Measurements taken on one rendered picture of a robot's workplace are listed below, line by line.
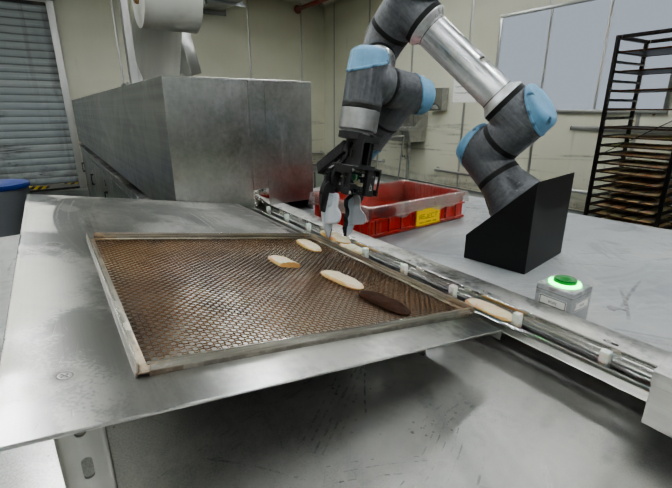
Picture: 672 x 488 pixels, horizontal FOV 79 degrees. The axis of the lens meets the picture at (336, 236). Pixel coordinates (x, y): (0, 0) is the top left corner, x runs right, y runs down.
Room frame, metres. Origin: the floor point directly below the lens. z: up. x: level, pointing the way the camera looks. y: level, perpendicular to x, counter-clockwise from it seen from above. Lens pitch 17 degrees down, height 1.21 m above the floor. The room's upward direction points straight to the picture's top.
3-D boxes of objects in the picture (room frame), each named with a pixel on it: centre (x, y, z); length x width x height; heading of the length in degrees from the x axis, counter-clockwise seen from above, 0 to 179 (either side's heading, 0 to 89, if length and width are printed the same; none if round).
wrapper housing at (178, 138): (3.28, 1.55, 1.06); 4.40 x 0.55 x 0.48; 35
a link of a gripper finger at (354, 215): (0.81, -0.04, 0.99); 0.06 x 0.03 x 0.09; 31
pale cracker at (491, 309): (0.68, -0.28, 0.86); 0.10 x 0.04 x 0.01; 35
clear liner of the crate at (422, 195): (1.45, -0.19, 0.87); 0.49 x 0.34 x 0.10; 126
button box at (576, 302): (0.70, -0.42, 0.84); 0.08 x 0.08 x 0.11; 35
